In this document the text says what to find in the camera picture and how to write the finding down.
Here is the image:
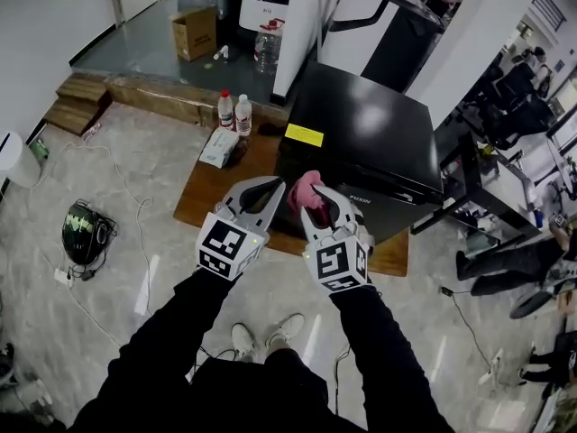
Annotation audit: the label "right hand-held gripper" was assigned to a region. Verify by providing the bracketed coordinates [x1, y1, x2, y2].
[299, 185, 376, 295]

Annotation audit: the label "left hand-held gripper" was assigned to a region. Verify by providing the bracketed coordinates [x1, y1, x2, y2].
[195, 176, 287, 282]

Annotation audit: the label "pink cleaning cloth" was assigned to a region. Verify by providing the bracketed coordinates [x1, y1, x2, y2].
[287, 170, 329, 227]

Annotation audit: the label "black mini fridge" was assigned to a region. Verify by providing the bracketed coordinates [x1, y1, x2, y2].
[273, 60, 445, 245]

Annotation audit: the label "person's right forearm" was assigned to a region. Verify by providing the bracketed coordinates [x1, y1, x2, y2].
[328, 284, 454, 433]

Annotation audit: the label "person's left forearm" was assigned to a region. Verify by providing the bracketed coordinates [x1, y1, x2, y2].
[96, 266, 244, 423]

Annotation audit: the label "wooden table with black legs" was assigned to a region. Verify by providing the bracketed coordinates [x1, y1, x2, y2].
[173, 113, 410, 279]

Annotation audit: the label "white tissue pack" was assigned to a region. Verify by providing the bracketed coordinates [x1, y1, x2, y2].
[198, 126, 241, 170]

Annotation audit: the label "clear bottle with white cap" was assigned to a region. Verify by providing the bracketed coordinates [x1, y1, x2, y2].
[234, 93, 252, 138]

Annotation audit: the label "clear bottle with red cap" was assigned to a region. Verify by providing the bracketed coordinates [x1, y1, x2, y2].
[217, 89, 235, 131]

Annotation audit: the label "person's right white shoe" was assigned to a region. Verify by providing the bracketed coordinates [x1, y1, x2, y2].
[264, 312, 307, 349]

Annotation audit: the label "person's white shoe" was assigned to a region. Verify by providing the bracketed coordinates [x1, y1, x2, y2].
[231, 322, 257, 363]
[264, 312, 307, 349]

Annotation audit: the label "person's left white shoe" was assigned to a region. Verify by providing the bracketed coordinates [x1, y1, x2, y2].
[231, 322, 257, 363]

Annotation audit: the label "large clear water jug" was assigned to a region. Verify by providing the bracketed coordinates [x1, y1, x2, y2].
[253, 17, 286, 77]

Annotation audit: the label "black desk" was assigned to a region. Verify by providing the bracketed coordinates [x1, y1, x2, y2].
[409, 131, 542, 243]

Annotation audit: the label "brown cardboard box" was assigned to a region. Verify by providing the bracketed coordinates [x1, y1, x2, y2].
[170, 6, 218, 62]

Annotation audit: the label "black and green helmet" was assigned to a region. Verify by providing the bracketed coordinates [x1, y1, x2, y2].
[61, 199, 117, 264]

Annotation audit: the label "person's body in black clothing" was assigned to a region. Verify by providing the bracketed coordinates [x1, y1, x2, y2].
[67, 347, 371, 433]

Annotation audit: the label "large white and black machine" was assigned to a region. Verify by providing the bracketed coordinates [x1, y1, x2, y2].
[322, 0, 447, 80]

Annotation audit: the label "wooden steps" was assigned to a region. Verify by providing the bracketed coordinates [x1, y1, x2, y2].
[42, 78, 114, 137]

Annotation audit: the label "black round stool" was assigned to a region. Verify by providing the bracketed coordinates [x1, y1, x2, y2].
[508, 289, 555, 320]

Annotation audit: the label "row of black office chairs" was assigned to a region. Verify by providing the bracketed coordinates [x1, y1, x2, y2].
[468, 54, 560, 151]

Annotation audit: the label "white floor cable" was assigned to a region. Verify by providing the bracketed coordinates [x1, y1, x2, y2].
[44, 140, 155, 319]

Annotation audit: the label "black adapter with cable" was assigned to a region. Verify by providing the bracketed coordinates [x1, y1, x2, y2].
[439, 285, 495, 369]

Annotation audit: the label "black charger with cables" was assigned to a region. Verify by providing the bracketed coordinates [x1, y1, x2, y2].
[67, 216, 119, 282]

